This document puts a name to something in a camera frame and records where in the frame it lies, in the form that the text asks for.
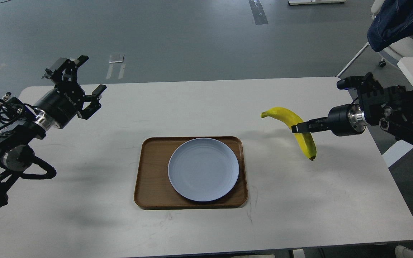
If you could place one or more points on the brown wooden tray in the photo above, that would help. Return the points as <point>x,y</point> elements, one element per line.
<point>154,191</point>

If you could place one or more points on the white office chair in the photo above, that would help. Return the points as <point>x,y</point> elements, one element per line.
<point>393,53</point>

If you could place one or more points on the white shoe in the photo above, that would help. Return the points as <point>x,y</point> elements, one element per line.
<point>403,252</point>

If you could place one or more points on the blue denim jacket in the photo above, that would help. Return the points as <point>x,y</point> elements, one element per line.
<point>393,22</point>

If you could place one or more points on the yellow banana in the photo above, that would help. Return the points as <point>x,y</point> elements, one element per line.
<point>291,119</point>

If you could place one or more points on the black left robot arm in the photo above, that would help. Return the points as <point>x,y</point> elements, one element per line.
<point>20,123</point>

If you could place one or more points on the light blue plate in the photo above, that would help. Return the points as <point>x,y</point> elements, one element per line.
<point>203,169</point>

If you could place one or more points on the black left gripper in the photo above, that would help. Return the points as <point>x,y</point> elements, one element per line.
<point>66,99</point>

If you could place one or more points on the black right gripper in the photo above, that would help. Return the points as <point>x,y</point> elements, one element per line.
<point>342,121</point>

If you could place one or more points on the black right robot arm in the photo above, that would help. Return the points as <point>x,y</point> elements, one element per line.
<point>389,108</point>

